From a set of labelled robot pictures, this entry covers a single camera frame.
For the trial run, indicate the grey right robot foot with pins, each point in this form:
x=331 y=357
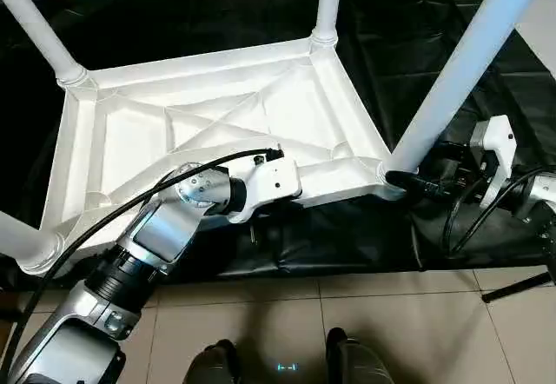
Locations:
x=356 y=360

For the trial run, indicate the black mat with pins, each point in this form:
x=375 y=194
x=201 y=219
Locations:
x=417 y=54

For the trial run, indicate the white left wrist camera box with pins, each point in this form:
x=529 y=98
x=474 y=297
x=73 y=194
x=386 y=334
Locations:
x=274 y=180

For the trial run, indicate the white plastic table top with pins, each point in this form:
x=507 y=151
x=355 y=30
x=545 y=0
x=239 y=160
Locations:
x=200 y=115

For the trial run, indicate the grey robot foot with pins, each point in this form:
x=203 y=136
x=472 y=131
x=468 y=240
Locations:
x=356 y=360
x=213 y=365

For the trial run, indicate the grey left robot foot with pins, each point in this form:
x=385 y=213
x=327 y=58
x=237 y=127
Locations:
x=213 y=365

